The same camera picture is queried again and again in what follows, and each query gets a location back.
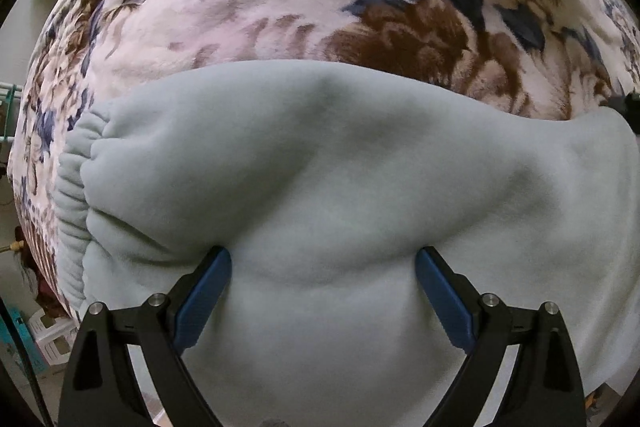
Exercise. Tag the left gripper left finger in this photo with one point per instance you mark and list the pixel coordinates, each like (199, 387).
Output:
(100, 387)

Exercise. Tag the floral fleece blanket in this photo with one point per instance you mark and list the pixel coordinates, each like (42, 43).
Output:
(538, 59)

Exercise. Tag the white storage box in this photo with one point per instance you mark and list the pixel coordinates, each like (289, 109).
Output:
(53, 337)

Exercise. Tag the light green fleece pants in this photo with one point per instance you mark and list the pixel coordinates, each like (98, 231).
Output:
(323, 180)

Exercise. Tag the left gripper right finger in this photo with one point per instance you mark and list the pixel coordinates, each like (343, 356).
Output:
(544, 388)

